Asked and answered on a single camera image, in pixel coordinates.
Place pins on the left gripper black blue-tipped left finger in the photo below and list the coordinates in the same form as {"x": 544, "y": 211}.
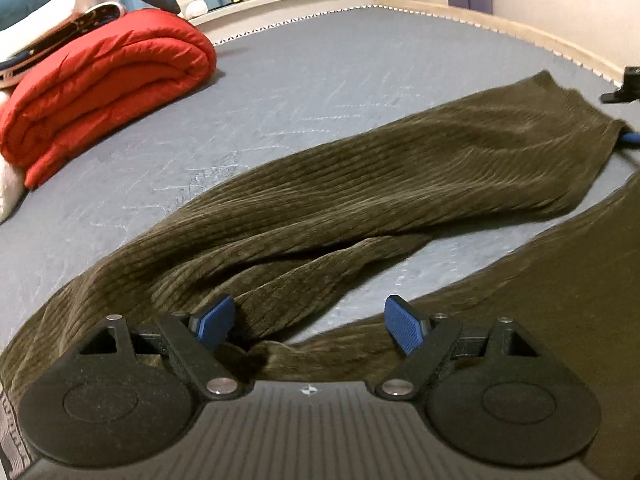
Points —
{"x": 126, "y": 392}

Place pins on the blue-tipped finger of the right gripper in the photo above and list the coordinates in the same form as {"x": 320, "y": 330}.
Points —
{"x": 629, "y": 139}

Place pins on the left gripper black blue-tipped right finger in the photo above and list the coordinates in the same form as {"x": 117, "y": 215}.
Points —
{"x": 494, "y": 394}

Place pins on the olive corduroy pants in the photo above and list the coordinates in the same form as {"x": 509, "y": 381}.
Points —
{"x": 473, "y": 208}

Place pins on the white folded blanket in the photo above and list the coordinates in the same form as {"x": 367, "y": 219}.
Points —
{"x": 12, "y": 188}

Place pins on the grey quilted mattress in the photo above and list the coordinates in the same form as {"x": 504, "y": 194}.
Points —
{"x": 275, "y": 93}

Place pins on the red folded quilt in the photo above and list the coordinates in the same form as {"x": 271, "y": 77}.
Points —
{"x": 102, "y": 81}

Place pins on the white pillow on stack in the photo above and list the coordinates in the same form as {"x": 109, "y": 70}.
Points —
{"x": 42, "y": 22}

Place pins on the dark star-pattern folded blanket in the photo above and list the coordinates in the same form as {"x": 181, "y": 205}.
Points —
{"x": 18, "y": 63}

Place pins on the wooden bed frame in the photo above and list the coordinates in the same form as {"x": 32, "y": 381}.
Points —
{"x": 243, "y": 19}

